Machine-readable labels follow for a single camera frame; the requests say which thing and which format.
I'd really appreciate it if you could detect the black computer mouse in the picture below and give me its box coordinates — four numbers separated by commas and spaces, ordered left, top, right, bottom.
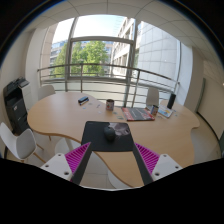
103, 125, 117, 142

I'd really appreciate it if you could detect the metal balcony railing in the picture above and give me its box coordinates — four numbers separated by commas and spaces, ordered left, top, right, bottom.
36, 62, 181, 108

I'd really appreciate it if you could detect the black office printer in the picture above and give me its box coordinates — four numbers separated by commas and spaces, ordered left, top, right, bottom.
2, 77, 33, 136

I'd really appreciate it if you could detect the white chair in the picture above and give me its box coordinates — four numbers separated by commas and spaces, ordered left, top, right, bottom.
145, 86, 161, 108
0, 121, 45, 165
36, 84, 57, 102

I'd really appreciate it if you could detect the black cylindrical speaker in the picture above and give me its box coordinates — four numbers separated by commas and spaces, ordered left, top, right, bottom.
166, 92, 177, 110

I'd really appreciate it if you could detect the small black box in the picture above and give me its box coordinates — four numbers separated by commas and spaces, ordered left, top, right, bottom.
77, 96, 90, 106

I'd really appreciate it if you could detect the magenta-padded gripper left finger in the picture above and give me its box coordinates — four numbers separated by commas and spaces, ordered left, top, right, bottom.
40, 141, 94, 186

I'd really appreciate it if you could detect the black printed mouse pad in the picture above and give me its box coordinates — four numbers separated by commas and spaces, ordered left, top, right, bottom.
80, 120, 135, 153

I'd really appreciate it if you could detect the printed mug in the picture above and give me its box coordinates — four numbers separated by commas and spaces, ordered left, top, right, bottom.
105, 98, 116, 112

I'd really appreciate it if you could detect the red and grey magazine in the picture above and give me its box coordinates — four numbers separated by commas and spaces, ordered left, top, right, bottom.
121, 106, 156, 122

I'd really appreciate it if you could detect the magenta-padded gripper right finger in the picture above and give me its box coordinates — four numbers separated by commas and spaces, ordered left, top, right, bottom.
132, 142, 184, 186

